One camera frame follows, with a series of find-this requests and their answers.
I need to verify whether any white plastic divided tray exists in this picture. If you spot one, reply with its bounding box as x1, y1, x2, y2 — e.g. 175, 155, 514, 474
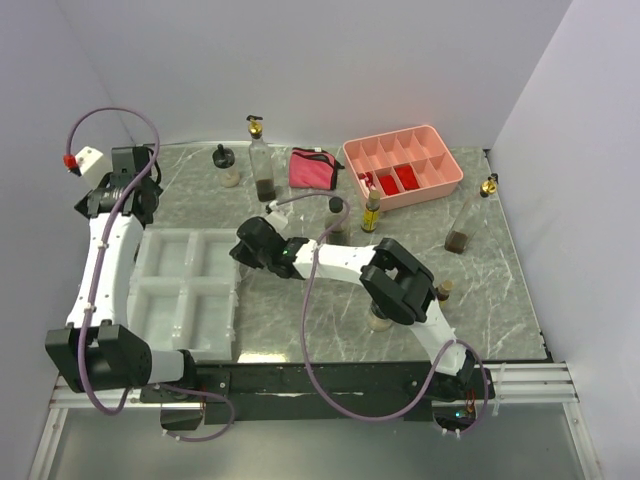
127, 228, 240, 363

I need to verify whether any round shaker black spout lid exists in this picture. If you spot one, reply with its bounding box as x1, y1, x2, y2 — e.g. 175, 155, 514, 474
212, 144, 240, 188

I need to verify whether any shaker jar chrome black lid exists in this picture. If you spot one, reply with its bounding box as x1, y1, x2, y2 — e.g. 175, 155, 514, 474
367, 302, 392, 332

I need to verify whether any small yellow label bottle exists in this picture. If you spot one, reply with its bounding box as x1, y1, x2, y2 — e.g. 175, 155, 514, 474
436, 280, 454, 303

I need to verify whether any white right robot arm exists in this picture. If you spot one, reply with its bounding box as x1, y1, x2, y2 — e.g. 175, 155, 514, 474
229, 217, 491, 401

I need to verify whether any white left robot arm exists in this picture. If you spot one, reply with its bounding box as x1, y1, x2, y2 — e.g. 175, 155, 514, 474
45, 145, 200, 402

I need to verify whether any dark soy sauce bottle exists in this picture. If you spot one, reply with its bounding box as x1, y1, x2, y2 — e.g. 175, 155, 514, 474
324, 197, 350, 246

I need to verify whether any pink cloth black trim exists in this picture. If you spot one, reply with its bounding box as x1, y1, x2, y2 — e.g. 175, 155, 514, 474
288, 147, 344, 191

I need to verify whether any tall glass oil bottle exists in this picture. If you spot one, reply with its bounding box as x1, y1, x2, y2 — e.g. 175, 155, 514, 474
246, 115, 276, 202

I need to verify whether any yellow label sauce bottle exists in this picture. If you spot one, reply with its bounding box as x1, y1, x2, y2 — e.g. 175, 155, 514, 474
361, 189, 381, 233

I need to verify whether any red white striped cloth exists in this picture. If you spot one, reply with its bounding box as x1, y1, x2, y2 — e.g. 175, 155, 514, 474
357, 172, 377, 198

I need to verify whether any red cloth middle compartment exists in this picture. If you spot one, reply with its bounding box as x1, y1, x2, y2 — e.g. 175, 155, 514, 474
378, 175, 400, 196

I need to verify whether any red cloth compartment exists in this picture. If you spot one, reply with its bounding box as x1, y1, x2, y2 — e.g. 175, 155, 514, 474
378, 175, 400, 196
395, 164, 420, 191

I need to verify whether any red cloth right compartment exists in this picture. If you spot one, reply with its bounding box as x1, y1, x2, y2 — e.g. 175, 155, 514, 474
395, 164, 420, 191

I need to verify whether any pink plastic divided box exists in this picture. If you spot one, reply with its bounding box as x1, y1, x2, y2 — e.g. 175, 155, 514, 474
343, 125, 464, 212

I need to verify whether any glass oil bottle gold spout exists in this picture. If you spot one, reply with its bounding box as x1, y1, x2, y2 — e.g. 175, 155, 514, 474
444, 173, 499, 254

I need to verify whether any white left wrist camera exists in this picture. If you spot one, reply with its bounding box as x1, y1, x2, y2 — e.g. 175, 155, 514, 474
63, 146, 112, 189

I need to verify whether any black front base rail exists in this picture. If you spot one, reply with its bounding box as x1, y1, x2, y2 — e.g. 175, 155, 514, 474
194, 361, 496, 426

